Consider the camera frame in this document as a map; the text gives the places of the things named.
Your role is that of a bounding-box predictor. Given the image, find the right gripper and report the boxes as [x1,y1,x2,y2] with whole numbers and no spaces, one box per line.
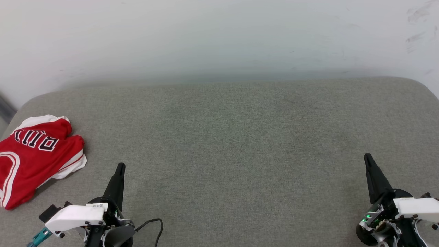
[356,153,429,247]

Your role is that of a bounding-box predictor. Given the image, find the teal cable connector plug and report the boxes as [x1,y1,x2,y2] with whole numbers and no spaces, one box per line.
[27,228,52,247]

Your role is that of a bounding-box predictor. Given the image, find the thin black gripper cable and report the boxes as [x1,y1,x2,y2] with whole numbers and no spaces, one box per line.
[135,219,164,247]

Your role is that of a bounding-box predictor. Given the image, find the red white basketball jersey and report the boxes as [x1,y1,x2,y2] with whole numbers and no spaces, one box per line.
[0,115,87,210]

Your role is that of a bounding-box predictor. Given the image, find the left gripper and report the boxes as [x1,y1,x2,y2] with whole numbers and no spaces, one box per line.
[77,163,136,247]

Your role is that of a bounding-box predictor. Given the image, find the white right camera mount bracket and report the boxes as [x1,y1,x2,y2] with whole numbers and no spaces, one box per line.
[394,197,439,223]

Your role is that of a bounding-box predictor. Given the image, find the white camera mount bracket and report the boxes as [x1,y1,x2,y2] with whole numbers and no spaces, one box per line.
[394,197,439,223]
[45,203,108,238]

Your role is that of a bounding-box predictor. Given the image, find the white left camera mount bracket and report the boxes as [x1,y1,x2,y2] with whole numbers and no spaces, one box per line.
[45,203,108,238]

